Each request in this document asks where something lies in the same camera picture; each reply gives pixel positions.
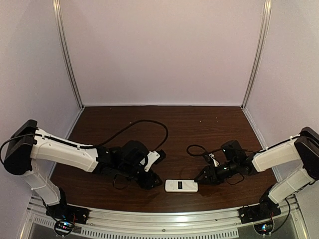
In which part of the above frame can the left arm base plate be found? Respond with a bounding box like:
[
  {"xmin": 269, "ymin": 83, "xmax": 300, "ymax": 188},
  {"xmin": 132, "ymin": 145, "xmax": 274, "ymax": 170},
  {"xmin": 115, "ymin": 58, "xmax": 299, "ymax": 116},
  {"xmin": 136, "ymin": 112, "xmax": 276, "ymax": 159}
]
[{"xmin": 46, "ymin": 203, "xmax": 90, "ymax": 225}]

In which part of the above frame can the white remote control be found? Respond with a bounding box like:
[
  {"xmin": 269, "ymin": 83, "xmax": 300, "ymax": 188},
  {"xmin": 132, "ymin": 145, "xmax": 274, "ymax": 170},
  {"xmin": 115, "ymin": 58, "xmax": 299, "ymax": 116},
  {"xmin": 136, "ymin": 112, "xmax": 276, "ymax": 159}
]
[{"xmin": 164, "ymin": 179, "xmax": 198, "ymax": 193}]

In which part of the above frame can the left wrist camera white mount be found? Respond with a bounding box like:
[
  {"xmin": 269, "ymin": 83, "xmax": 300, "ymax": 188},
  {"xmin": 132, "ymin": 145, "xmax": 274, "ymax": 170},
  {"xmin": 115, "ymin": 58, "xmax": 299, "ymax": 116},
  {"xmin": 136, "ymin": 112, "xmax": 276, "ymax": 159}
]
[{"xmin": 123, "ymin": 140, "xmax": 167, "ymax": 172}]

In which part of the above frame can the left aluminium frame post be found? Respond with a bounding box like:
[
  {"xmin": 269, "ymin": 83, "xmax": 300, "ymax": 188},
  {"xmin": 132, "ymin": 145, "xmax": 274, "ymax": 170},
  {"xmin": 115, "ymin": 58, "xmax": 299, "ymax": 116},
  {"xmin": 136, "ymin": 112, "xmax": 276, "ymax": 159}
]
[{"xmin": 52, "ymin": 0, "xmax": 84, "ymax": 110}]

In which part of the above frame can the right aluminium frame post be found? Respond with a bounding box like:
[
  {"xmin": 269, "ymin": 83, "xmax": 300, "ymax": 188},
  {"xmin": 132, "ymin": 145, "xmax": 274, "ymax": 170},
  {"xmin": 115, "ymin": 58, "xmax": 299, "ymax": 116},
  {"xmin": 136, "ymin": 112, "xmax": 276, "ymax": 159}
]
[{"xmin": 241, "ymin": 0, "xmax": 272, "ymax": 110}]

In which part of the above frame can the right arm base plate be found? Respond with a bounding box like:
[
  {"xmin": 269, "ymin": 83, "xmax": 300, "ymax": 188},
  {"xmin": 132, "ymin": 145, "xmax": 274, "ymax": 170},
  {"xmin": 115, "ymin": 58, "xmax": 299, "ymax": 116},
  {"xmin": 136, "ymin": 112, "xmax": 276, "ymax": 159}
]
[{"xmin": 238, "ymin": 202, "xmax": 281, "ymax": 224}]

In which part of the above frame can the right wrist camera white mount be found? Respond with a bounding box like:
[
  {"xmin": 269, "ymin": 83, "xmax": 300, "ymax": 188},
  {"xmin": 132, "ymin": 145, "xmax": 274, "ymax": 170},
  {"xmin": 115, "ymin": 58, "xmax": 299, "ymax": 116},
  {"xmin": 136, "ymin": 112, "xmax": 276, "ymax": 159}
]
[{"xmin": 204, "ymin": 140, "xmax": 249, "ymax": 170}]

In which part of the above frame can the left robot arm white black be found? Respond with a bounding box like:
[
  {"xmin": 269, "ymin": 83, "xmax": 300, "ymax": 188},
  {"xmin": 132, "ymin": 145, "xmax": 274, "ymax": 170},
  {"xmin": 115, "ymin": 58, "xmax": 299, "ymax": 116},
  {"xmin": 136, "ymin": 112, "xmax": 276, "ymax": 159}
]
[{"xmin": 0, "ymin": 119, "xmax": 166, "ymax": 217}]

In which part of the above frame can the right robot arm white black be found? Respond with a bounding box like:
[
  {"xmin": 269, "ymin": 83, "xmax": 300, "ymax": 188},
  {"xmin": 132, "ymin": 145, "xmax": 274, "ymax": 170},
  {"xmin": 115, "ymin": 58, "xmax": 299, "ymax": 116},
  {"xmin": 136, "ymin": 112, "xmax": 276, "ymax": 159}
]
[{"xmin": 194, "ymin": 127, "xmax": 319, "ymax": 217}]

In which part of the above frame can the front aluminium rail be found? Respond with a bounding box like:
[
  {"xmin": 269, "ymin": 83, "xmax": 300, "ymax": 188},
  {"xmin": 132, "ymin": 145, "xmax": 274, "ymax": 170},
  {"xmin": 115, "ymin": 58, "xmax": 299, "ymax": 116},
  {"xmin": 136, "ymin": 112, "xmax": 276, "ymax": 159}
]
[{"xmin": 21, "ymin": 195, "xmax": 309, "ymax": 239}]

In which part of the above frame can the aluminium frame post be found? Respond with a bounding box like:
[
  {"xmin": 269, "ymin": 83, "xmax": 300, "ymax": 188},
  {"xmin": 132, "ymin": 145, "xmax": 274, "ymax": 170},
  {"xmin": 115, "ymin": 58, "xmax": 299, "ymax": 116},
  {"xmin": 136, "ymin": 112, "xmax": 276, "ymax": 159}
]
[
  {"xmin": 52, "ymin": 0, "xmax": 84, "ymax": 110},
  {"xmin": 241, "ymin": 0, "xmax": 272, "ymax": 110}
]

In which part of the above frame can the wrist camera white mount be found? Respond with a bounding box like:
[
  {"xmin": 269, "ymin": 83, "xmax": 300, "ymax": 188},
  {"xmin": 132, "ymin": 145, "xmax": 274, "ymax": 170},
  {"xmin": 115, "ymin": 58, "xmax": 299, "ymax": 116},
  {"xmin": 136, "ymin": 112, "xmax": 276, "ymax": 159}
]
[
  {"xmin": 204, "ymin": 140, "xmax": 249, "ymax": 170},
  {"xmin": 123, "ymin": 140, "xmax": 167, "ymax": 172}
]

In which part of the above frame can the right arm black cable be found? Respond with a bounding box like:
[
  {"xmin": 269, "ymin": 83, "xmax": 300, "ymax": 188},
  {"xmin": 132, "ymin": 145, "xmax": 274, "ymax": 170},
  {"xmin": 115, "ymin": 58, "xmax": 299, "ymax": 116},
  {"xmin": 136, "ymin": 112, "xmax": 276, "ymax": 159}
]
[{"xmin": 186, "ymin": 135, "xmax": 302, "ymax": 160}]

